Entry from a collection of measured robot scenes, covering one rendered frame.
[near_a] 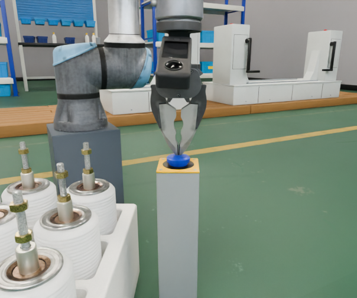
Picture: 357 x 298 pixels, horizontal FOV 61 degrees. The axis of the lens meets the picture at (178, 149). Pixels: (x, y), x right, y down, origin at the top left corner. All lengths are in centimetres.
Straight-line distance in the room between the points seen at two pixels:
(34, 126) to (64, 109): 139
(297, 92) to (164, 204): 304
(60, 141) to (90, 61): 22
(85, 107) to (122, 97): 156
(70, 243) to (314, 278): 57
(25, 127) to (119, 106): 68
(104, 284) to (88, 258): 5
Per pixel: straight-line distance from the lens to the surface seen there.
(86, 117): 86
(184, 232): 54
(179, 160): 50
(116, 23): 90
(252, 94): 305
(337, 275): 86
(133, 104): 246
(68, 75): 87
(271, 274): 81
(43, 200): 62
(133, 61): 88
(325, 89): 380
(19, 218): 38
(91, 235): 49
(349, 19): 618
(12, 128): 227
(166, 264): 57
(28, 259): 40
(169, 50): 45
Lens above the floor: 49
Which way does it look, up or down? 16 degrees down
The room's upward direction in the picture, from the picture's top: straight up
